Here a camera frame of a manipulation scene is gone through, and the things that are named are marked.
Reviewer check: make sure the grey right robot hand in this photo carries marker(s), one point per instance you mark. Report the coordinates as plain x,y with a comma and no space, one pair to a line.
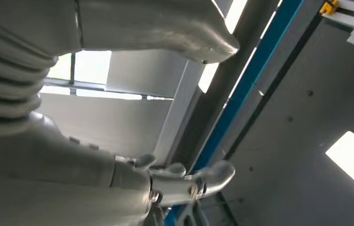
55,187

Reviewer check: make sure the bright window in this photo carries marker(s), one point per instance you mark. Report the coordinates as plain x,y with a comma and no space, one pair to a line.
92,67

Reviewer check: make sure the long ceiling light strip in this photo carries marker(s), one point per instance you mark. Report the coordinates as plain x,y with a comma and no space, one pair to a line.
208,78

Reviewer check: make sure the blue ceiling beam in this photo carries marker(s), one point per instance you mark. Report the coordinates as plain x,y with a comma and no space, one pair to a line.
251,71

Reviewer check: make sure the yellow rail clip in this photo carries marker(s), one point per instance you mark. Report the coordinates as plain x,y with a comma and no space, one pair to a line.
329,7

